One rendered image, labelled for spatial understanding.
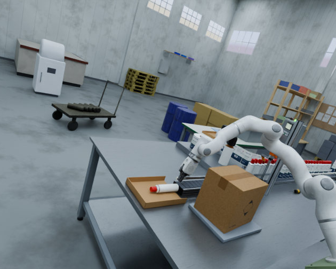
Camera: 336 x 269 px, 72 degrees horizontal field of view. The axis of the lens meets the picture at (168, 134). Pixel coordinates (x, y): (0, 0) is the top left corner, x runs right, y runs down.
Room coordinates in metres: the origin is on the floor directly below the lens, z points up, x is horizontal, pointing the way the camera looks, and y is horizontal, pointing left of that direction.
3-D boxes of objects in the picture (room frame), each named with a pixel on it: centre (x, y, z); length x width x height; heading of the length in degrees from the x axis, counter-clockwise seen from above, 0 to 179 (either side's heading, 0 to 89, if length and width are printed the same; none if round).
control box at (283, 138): (1.91, -0.95, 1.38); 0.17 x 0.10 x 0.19; 4
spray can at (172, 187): (1.32, -0.08, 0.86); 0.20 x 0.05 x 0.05; 128
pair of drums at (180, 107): (5.65, -0.14, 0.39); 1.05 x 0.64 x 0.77; 38
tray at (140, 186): (1.28, -0.04, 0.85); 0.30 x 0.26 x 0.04; 129
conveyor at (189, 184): (1.90, -0.82, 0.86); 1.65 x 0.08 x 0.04; 129
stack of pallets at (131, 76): (11.26, 2.01, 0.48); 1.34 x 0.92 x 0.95; 129
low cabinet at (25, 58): (8.10, 4.77, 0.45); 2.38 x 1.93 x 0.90; 39
